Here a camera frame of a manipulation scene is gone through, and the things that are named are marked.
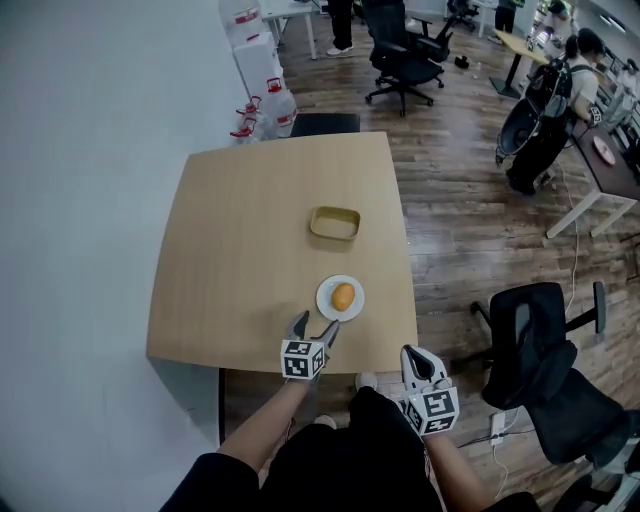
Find white round plate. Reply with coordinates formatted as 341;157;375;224
315;273;366;323

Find yellow rectangular box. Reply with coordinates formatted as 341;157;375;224
308;205;362;245

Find clear water jug red cap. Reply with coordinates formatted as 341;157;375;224
259;77;299;139
234;95;265;132
229;116;260;147

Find person's right forearm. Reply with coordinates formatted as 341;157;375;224
422;430;490;507

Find dark table white legs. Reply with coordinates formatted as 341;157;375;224
543;117;640;240

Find light wooden desk black leg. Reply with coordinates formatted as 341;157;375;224
488;26;552;99

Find black round shell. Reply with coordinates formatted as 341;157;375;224
495;96;545;164

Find white desk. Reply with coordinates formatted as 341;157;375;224
261;0;322;62

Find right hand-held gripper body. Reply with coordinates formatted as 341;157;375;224
398;374;461;437

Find black chair backrest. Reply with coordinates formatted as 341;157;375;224
289;112;362;139

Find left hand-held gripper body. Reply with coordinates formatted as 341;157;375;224
279;331;331;384

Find clear water jug red label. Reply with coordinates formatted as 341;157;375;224
218;0;265;47

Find black mesh office chair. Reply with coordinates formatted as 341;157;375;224
360;0;455;119

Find black office chair with armrests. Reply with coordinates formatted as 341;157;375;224
469;281;632;467

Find white floor cable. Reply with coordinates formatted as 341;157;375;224
552;158;582;314

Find orange oval food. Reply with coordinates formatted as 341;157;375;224
330;282;358;312

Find person's left forearm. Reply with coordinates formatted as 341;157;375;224
216;377;312;475

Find pink round dish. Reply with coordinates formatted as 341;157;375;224
590;137;620;167

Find person's black-clothed legs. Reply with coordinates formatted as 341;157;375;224
158;385;544;512

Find white cardboard box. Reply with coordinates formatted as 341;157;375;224
231;31;287;102

